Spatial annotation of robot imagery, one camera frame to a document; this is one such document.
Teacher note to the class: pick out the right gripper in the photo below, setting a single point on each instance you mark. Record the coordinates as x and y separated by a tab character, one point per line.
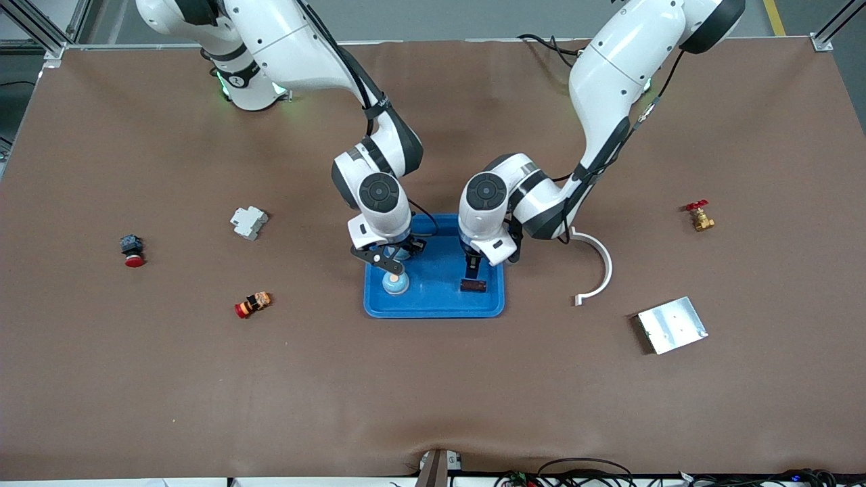
408	246

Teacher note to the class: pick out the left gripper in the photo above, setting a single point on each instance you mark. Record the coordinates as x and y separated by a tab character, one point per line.
471	264

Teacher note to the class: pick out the red orange emergency stop button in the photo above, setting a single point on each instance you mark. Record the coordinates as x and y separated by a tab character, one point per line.
253	305

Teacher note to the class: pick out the white curved plastic bracket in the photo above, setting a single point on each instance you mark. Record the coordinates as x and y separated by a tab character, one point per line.
605	260

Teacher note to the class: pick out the dark brown rectangular block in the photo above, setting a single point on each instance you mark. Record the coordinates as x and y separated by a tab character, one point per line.
473	286

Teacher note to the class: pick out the white circuit breaker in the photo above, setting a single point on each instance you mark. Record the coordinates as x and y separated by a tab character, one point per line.
249	223

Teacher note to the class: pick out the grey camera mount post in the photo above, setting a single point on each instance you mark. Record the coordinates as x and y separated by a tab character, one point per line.
433	470

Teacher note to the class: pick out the silver metal plate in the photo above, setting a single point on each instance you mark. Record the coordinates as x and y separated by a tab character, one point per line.
672	326

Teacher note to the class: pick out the aluminium frame strut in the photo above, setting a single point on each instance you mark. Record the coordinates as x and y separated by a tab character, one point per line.
835	27
47	34

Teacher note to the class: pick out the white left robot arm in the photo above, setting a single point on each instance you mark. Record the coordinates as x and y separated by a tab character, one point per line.
609	74

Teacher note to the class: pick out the brown table cover mat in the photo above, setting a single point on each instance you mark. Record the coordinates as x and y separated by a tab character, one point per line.
433	392

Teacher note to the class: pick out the red mushroom button blue base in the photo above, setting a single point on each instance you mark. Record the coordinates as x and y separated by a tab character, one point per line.
132	249

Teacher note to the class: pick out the blue plastic tray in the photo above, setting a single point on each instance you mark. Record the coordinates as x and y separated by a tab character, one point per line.
433	291

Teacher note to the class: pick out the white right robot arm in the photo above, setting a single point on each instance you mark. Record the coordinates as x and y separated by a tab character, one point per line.
291	47

